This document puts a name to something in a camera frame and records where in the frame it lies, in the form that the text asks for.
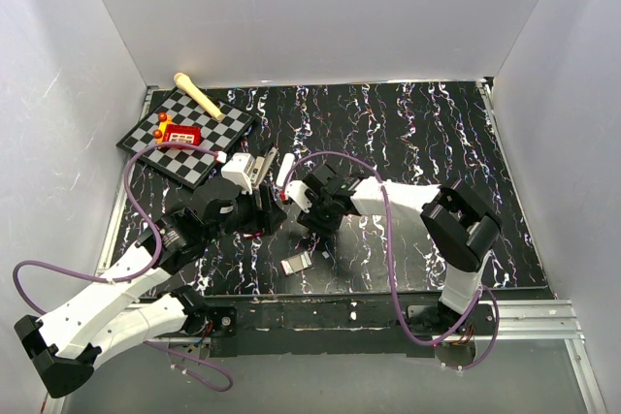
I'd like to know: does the black white chessboard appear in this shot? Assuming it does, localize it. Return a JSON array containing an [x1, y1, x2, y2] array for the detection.
[[116, 88, 257, 189]]

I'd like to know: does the purple cable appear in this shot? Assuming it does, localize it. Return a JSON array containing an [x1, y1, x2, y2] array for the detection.
[[12, 142, 234, 392], [283, 150, 500, 369]]

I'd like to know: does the open staple box tray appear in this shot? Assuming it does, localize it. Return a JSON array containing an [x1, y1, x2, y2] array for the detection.
[[280, 251, 312, 276]]

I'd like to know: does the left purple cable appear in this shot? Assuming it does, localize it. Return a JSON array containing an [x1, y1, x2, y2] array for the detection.
[[12, 142, 234, 392]]

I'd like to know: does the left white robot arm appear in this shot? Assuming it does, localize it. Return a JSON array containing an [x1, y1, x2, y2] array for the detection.
[[15, 176, 286, 398]]

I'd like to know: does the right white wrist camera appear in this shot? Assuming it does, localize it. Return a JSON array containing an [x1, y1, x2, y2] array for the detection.
[[284, 180, 317, 213]]

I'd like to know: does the red yellow toy bus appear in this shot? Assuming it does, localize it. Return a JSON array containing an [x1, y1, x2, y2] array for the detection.
[[152, 112, 202, 146]]

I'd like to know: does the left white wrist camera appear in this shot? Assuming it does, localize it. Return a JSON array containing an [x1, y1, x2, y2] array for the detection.
[[220, 152, 256, 194]]

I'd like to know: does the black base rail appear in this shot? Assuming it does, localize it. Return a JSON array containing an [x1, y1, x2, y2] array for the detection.
[[201, 293, 499, 358]]

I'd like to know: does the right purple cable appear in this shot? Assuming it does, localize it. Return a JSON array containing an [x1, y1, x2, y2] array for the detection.
[[283, 150, 500, 369]]

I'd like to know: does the right aluminium frame rail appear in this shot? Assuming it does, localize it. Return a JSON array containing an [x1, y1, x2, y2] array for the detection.
[[431, 300, 583, 340]]

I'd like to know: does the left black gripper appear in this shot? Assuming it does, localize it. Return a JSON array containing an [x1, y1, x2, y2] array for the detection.
[[206, 182, 286, 244]]

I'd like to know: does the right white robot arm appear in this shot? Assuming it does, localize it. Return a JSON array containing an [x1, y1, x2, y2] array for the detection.
[[284, 164, 502, 334]]

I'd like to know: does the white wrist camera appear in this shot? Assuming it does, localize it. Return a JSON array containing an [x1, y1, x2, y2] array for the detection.
[[220, 152, 256, 194], [284, 180, 317, 213]]

